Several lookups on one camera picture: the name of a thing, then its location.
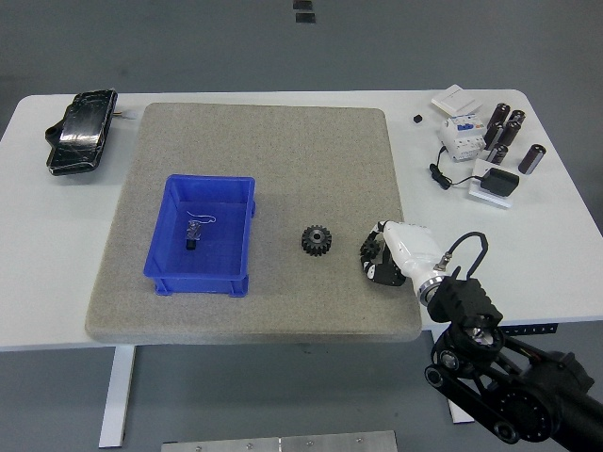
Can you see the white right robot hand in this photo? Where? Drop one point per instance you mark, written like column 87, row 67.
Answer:
column 412, row 247

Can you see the large black gear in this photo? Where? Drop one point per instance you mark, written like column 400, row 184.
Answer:
column 316, row 245

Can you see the blue plastic box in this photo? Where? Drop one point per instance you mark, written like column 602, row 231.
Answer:
column 198, row 275

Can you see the tiny black nut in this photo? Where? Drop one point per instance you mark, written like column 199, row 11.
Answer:
column 190, row 245

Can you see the white rectangular plate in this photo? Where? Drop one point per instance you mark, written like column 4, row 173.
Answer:
column 490, row 200

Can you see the black power adapter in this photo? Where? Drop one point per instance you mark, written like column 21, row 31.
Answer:
column 500, row 182

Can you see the white circuit breaker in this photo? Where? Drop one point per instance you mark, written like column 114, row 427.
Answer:
column 459, row 139

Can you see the dark brown cylinder capacitor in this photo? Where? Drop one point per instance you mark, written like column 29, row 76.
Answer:
column 493, row 136
column 532, row 158
column 510, row 134
column 516, row 117
column 499, row 114
column 498, row 154

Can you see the small black cube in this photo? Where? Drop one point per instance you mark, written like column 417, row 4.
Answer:
column 417, row 118

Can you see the black table control panel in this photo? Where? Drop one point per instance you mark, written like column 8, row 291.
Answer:
column 530, row 330

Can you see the grey-brown table mat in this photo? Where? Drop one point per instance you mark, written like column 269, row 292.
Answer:
column 282, row 155

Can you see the white table leg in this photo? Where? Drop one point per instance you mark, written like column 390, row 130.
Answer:
column 461, row 415
column 115, row 400

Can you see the small clear bagged metal part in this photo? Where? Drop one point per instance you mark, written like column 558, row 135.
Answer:
column 193, row 230

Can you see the grey metal plate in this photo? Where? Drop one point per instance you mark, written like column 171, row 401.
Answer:
column 282, row 442

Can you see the black floor socket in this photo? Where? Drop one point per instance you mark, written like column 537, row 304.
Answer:
column 303, row 4
column 305, row 18

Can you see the black plastic device case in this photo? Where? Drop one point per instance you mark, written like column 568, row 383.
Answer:
column 80, row 132

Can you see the white wall switch panel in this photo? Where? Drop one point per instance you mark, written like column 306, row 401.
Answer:
column 454, row 98

